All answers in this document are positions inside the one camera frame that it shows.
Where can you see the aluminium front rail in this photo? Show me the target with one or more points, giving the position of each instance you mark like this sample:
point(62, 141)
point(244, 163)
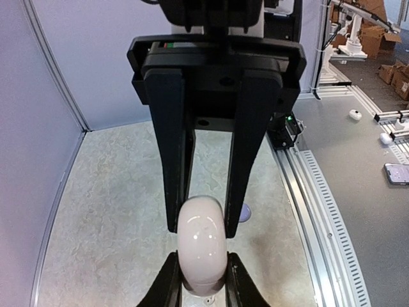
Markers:
point(334, 179)

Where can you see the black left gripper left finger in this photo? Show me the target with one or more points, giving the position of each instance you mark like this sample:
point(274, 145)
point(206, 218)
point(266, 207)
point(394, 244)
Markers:
point(166, 289)

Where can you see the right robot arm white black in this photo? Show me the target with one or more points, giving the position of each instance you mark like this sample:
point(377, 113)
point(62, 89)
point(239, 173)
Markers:
point(215, 19)

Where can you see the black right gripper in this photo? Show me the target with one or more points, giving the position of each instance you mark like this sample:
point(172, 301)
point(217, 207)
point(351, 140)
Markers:
point(210, 82)

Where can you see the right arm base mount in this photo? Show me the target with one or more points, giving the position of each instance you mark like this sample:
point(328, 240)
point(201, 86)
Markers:
point(283, 130)

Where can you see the cardboard boxes background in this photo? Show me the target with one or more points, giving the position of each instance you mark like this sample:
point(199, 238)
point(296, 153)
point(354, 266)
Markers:
point(380, 47)

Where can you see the lavender earbud charging case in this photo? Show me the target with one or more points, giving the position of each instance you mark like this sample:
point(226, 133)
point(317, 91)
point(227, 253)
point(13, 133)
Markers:
point(245, 214)

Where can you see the smartphone on floor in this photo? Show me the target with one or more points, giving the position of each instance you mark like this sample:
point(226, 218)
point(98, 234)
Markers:
point(397, 174)

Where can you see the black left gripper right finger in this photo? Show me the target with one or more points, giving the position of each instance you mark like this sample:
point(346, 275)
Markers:
point(239, 287)

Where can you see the left aluminium corner post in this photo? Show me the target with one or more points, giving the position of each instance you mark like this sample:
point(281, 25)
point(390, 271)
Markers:
point(53, 67)

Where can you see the pink earbud charging case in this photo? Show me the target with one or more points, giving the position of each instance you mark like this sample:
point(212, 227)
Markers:
point(202, 245)

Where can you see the white case on floor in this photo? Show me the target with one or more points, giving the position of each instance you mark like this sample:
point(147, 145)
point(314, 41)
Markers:
point(355, 115)

